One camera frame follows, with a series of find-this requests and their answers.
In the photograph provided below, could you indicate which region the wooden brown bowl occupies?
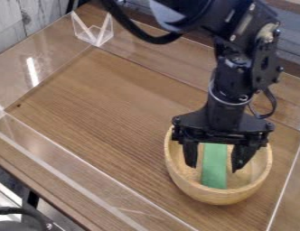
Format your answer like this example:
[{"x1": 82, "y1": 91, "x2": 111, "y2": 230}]
[{"x1": 165, "y1": 128, "x2": 273, "y2": 206}]

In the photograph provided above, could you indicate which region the clear acrylic corner bracket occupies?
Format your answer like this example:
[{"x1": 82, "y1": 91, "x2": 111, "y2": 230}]
[{"x1": 70, "y1": 12, "x2": 114, "y2": 47}]

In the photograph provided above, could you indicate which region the green rectangular block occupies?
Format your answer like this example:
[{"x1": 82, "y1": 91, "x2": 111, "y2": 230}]
[{"x1": 201, "y1": 143, "x2": 227, "y2": 189}]

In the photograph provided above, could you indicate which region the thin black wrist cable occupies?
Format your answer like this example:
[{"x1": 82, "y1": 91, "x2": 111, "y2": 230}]
[{"x1": 248, "y1": 88, "x2": 278, "y2": 120}]

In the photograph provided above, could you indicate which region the black cable lower left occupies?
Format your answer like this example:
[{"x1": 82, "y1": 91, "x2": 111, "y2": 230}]
[{"x1": 0, "y1": 207, "x2": 47, "y2": 231}]

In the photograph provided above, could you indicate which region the clear acrylic enclosure wall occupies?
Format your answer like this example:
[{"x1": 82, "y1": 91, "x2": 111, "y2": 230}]
[{"x1": 0, "y1": 11, "x2": 300, "y2": 231}]

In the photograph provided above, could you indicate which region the black table frame bracket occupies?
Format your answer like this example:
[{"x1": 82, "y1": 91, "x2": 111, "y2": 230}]
[{"x1": 19, "y1": 189, "x2": 78, "y2": 231}]

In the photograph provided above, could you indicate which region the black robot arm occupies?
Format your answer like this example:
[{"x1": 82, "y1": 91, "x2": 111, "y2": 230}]
[{"x1": 101, "y1": 0, "x2": 282, "y2": 171}]

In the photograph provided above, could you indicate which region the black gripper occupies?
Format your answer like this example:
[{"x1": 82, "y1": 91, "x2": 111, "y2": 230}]
[{"x1": 171, "y1": 90, "x2": 274, "y2": 172}]

